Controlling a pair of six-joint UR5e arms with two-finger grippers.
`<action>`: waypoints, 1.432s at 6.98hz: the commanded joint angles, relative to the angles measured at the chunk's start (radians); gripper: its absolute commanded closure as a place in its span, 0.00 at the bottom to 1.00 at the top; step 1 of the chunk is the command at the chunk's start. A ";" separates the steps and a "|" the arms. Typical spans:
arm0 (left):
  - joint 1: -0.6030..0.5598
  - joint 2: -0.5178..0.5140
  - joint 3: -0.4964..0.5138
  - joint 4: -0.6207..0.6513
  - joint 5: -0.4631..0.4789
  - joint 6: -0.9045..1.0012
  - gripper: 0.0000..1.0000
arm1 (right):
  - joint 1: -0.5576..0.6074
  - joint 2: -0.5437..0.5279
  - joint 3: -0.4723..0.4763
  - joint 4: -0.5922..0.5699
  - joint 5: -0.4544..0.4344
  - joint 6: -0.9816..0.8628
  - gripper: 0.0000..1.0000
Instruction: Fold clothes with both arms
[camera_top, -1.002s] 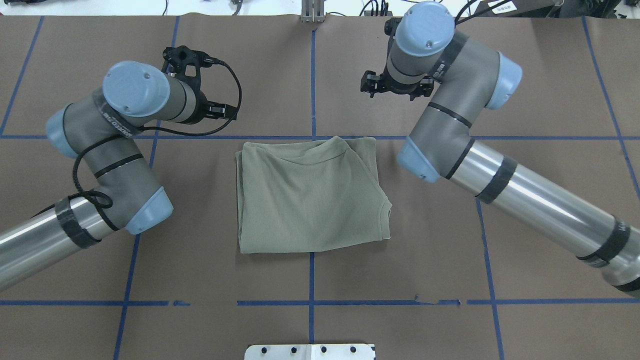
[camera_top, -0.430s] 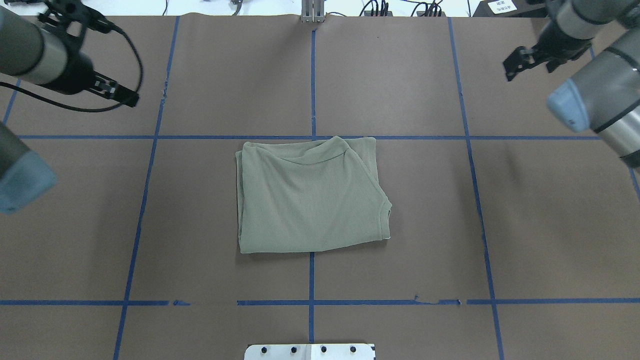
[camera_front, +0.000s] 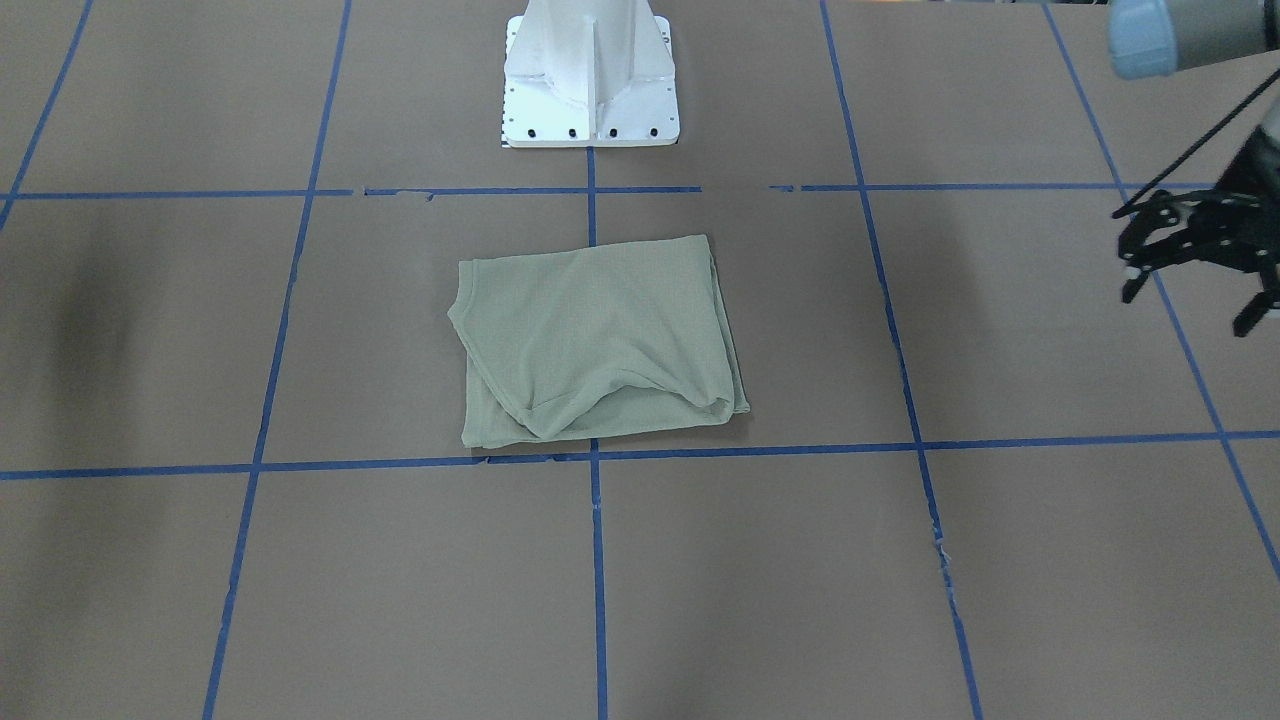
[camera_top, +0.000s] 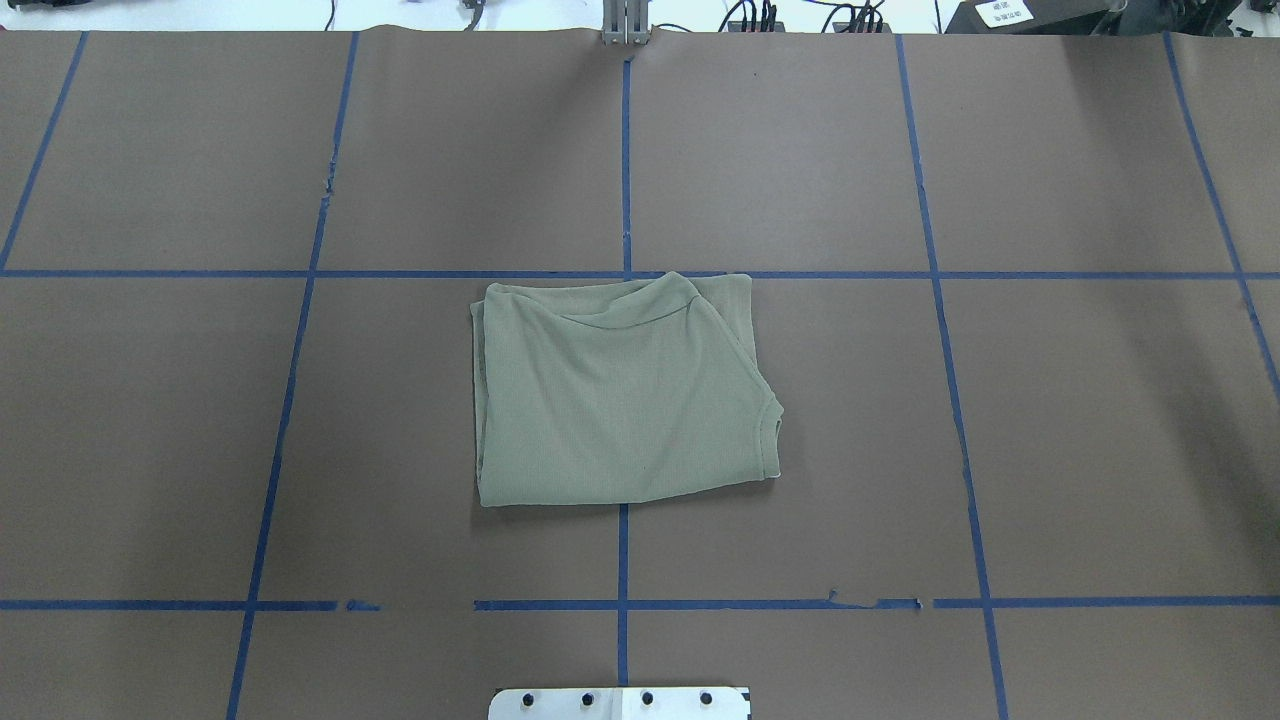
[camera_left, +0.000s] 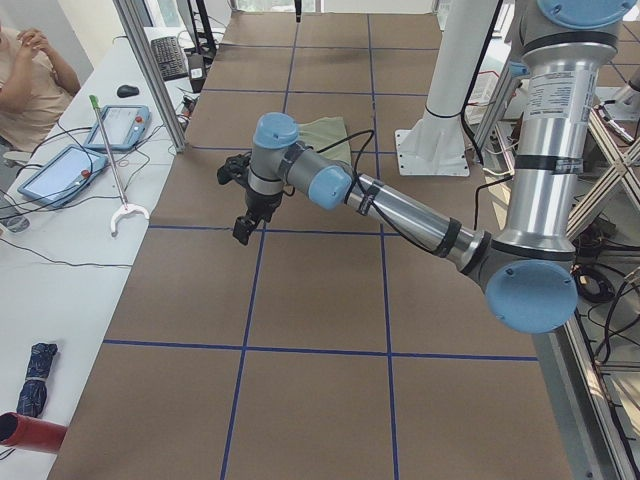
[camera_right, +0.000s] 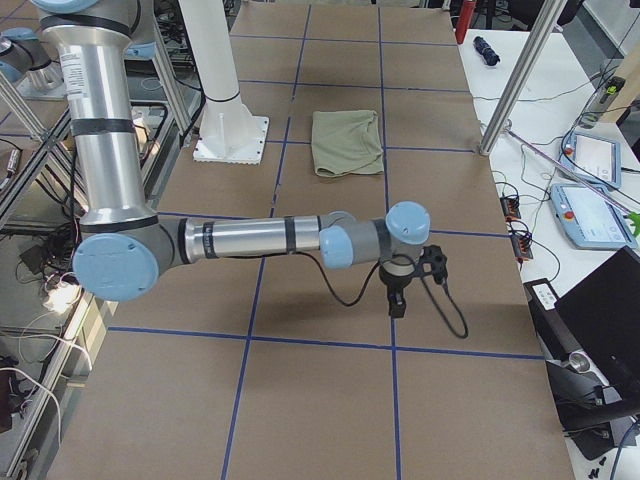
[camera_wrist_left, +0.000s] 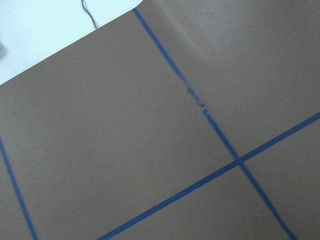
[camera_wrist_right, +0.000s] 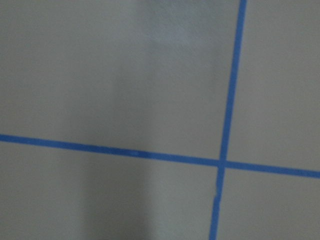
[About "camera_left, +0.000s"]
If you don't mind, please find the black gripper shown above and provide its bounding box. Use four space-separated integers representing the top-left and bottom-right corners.
216 153 284 245

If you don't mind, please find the grabber stick with green handle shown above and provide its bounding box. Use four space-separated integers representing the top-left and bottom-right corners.
89 95 150 238

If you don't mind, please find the red cylinder bottle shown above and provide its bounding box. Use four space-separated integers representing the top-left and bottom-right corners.
1 412 67 454

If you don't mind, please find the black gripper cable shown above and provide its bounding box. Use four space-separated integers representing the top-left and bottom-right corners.
284 128 516 251

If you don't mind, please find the black computer mouse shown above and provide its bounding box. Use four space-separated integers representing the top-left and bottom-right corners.
116 85 140 98

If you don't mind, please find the black keyboard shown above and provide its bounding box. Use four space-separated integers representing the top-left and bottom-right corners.
150 36 189 81

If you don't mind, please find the blue teach pendant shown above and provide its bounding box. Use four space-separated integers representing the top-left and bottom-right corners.
100 105 151 152
18 145 107 208

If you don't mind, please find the olive green long-sleeve shirt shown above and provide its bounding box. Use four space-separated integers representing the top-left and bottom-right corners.
299 116 351 164

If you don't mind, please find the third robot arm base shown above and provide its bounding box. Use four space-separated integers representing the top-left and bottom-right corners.
594 69 639 145

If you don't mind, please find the seated person in beige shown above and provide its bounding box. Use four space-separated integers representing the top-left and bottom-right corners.
1 28 81 152

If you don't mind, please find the far blue teach pendant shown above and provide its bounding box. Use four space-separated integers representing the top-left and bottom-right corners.
100 105 151 152

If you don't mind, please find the aluminium frame post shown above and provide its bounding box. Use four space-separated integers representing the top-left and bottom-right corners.
113 0 186 153

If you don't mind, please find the folded dark blue umbrella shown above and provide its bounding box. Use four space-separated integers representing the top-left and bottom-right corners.
16 343 58 418

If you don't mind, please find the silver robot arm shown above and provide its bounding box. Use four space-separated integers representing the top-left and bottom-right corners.
217 1 632 334
293 0 303 23

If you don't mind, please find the near blue teach pendant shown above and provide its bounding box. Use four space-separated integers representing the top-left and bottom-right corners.
18 145 107 208

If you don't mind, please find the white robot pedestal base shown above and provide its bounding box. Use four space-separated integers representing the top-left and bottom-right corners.
395 1 502 177

